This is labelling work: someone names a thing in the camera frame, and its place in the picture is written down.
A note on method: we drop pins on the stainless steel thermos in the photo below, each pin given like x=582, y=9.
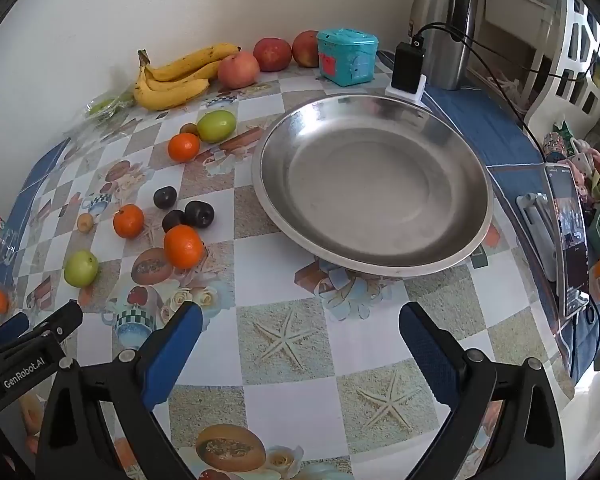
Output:
x=445, y=20

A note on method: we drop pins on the round stainless steel plate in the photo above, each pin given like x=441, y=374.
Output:
x=375, y=195

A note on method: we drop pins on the white wooden frame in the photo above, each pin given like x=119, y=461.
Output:
x=515, y=2

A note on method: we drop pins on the brown longan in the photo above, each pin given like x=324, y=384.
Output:
x=188, y=129
x=85, y=223

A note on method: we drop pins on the small bagged green fruit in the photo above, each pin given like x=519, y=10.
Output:
x=100, y=107

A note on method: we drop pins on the orange tangerine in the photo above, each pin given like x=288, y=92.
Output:
x=183, y=147
x=183, y=247
x=128, y=221

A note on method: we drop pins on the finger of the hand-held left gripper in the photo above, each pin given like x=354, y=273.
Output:
x=10, y=327
x=60, y=317

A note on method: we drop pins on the clear plastic bag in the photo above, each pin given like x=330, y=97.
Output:
x=105, y=106

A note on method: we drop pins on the small white stand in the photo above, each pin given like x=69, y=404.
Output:
x=420, y=92

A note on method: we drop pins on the green jujube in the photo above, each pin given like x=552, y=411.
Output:
x=216, y=126
x=81, y=269

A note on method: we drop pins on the black power adapter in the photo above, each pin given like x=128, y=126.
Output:
x=407, y=67

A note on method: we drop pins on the checkered printed tablecloth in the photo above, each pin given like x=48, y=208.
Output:
x=300, y=285

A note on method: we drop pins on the white cutout plastic chair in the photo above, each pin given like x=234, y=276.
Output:
x=580, y=45

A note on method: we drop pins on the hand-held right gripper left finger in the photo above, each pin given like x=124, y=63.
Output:
x=172, y=355

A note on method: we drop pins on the pinkish red apple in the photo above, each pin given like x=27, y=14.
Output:
x=237, y=71

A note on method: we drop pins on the teal plastic box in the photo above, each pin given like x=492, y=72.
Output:
x=347, y=60

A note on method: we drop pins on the dark purple plum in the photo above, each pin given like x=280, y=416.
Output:
x=165, y=197
x=199, y=214
x=171, y=221

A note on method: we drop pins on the black smartphone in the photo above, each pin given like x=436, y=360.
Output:
x=570, y=240

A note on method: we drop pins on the dark red apple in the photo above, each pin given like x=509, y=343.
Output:
x=305, y=49
x=272, y=54

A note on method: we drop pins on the pile of small toys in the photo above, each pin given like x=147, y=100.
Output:
x=580, y=160

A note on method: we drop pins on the yellow banana bunch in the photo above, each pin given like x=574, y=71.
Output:
x=180, y=95

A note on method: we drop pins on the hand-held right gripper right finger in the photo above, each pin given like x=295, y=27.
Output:
x=430, y=355

